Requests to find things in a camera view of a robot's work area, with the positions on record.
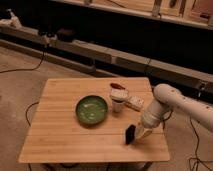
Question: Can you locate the black eraser block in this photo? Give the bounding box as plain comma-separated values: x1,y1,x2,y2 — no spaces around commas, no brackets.
125,125,136,145

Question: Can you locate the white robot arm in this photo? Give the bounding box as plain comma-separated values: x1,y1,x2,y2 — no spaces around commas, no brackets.
134,84,213,139

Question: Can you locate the white patterned box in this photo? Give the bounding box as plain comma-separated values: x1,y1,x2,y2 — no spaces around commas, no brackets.
125,96,144,111

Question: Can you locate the white cup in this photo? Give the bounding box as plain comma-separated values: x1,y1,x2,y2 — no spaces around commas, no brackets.
110,88,129,113

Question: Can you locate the green round plate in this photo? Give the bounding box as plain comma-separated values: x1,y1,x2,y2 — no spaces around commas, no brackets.
75,95,108,125

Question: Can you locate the brown spoon-like object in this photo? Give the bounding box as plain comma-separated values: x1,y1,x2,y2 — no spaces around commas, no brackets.
110,83,126,90

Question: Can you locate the wooden table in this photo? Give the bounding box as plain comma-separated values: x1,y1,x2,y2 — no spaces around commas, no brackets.
19,77,170,163

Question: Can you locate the white object on ledge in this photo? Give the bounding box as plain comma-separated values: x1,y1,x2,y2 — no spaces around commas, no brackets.
0,9,22,29

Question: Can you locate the black floor cable right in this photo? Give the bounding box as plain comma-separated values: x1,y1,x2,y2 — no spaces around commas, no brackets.
187,116,213,171

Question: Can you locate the black floor cable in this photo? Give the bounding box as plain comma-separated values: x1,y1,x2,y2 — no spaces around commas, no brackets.
24,101,40,128
187,116,213,171

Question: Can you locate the black floor cable left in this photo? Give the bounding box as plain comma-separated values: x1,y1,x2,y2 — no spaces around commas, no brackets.
24,101,40,128

